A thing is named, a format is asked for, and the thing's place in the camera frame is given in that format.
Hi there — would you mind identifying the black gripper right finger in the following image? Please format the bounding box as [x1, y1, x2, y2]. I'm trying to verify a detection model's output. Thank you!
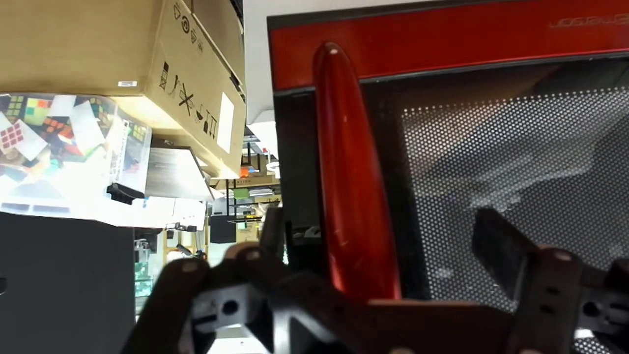
[471, 207, 629, 354]

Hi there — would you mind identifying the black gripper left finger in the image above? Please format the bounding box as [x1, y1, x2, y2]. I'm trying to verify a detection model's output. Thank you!
[121, 205, 311, 354]

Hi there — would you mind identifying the microwave door with red handle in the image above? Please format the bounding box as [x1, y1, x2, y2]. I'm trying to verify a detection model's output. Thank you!
[266, 0, 629, 354]

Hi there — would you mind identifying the small black clip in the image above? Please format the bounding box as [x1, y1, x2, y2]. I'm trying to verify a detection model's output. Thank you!
[105, 181, 148, 207]

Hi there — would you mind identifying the black cabinet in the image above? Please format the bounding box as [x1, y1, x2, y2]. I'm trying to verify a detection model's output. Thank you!
[0, 211, 164, 354]

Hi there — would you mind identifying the colourful cube print box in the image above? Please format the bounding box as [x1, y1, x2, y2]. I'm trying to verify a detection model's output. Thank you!
[0, 93, 156, 199]

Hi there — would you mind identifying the large printed cardboard box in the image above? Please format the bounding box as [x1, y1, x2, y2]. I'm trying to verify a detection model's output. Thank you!
[0, 0, 249, 181]

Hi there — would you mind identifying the plain cardboard box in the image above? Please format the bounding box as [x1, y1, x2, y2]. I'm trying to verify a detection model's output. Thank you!
[190, 0, 249, 87]

